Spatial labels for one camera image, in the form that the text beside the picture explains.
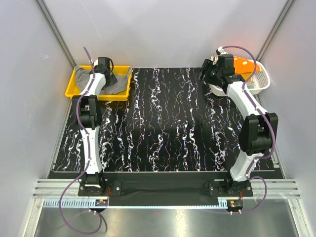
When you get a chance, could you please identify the grey towel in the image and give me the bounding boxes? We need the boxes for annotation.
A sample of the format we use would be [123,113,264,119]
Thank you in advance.
[75,66,132,95]

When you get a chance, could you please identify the orange white patterned towel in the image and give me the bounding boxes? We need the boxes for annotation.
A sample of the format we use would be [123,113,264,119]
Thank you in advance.
[212,54,263,75]

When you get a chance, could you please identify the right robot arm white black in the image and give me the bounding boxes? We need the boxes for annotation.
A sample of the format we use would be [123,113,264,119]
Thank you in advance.
[200,54,278,197]

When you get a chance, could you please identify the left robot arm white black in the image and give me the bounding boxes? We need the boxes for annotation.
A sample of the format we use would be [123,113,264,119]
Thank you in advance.
[72,57,115,196]

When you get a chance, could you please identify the yellow plastic bin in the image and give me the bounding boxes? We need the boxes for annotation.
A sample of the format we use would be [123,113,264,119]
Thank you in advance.
[65,65,132,101]

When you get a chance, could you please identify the white perforated plastic basket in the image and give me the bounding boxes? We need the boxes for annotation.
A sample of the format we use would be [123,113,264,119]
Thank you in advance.
[209,61,271,97]

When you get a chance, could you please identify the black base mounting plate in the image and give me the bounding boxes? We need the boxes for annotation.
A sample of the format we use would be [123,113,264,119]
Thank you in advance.
[78,171,253,208]

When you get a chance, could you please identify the left small electronics board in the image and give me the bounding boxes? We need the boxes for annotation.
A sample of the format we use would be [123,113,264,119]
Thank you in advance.
[95,199,108,206]

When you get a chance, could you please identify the small electronics board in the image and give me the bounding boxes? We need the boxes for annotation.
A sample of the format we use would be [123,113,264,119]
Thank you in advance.
[95,199,108,206]
[228,199,243,211]

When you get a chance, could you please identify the right small electronics board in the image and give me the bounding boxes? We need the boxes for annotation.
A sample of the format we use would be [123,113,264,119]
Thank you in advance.
[228,199,243,211]

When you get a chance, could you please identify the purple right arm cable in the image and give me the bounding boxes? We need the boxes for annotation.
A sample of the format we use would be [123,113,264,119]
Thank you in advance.
[217,45,277,214]

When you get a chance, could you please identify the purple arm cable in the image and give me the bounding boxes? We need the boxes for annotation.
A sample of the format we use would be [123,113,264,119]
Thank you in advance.
[59,46,108,235]
[217,45,277,214]

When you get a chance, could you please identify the aluminium frame rail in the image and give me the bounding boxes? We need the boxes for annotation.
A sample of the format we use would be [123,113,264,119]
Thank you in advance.
[33,179,300,199]

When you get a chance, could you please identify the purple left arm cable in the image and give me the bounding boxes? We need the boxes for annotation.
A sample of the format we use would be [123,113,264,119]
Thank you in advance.
[59,46,108,235]

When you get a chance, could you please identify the white slotted cable duct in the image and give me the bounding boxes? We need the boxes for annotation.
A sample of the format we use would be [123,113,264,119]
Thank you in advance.
[43,198,96,208]

